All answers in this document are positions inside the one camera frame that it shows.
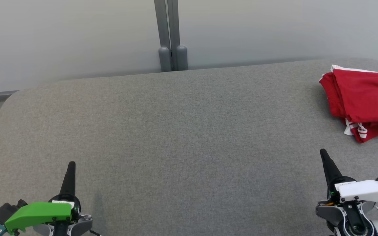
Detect red and white basketball jersey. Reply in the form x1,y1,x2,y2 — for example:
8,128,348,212
319,65,378,144

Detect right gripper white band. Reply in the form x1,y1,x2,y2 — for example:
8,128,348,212
319,149,378,204

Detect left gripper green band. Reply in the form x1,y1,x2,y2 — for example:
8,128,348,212
4,161,82,234

